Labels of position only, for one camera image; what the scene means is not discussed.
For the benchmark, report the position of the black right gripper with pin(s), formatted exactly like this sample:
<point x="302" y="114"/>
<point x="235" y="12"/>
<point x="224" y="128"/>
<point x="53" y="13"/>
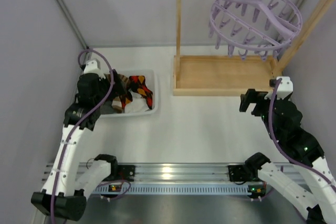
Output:
<point x="256" y="102"/>

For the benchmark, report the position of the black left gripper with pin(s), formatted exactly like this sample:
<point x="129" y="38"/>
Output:
<point x="115" y="85"/>

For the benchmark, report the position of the argyle sock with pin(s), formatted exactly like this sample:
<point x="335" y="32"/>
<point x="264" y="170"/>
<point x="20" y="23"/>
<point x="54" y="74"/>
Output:
<point x="125" y="99"/>
<point x="138" y="85"/>

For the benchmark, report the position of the white sock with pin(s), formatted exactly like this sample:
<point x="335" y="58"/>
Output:
<point x="137" y="105"/>

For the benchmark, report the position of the purple round clip hanger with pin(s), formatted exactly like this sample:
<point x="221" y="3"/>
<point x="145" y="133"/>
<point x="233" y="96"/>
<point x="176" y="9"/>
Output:
<point x="263" y="27"/>

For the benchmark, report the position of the brown striped sock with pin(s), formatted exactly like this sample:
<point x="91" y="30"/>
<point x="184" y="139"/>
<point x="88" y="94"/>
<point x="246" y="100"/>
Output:
<point x="125" y="80"/>
<point x="117" y="108"/>

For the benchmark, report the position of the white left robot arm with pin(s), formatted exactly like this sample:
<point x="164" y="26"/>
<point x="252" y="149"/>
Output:
<point x="64" y="195"/>

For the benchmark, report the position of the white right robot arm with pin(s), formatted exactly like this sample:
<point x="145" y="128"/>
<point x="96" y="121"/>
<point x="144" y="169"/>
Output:
<point x="282" y="121"/>

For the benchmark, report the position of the wooden hanger rack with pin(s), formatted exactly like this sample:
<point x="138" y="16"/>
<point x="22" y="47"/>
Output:
<point x="229" y="76"/>

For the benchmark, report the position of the grey sock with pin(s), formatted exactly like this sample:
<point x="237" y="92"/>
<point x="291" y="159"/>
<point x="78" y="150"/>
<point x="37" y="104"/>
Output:
<point x="107" y="109"/>

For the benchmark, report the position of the white plastic basket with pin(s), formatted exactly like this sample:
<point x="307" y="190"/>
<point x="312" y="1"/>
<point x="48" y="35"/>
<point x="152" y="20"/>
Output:
<point x="151" y="81"/>

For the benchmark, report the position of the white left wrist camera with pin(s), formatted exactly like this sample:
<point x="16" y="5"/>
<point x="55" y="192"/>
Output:
<point x="92" y="68"/>

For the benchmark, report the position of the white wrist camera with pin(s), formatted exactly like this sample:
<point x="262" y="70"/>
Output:
<point x="92" y="68"/>
<point x="284" y="89"/>

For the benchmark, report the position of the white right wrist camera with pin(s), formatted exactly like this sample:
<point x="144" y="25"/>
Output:
<point x="284" y="89"/>

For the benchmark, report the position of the aluminium mounting rail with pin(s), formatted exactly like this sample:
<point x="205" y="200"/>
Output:
<point x="181" y="179"/>

